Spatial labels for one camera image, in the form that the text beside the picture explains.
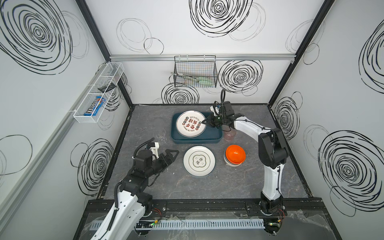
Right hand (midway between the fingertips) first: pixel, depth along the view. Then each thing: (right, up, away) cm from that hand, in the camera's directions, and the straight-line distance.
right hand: (200, 122), depth 92 cm
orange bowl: (+20, -18, -7) cm, 28 cm away
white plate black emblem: (-1, -23, -3) cm, 23 cm away
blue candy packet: (-51, +6, -22) cm, 56 cm away
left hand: (-12, -17, -17) cm, 27 cm away
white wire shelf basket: (-55, +30, -1) cm, 62 cm away
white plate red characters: (-7, -1, +2) cm, 7 cm away
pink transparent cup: (+20, -10, +9) cm, 24 cm away
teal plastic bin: (+7, -8, -4) cm, 11 cm away
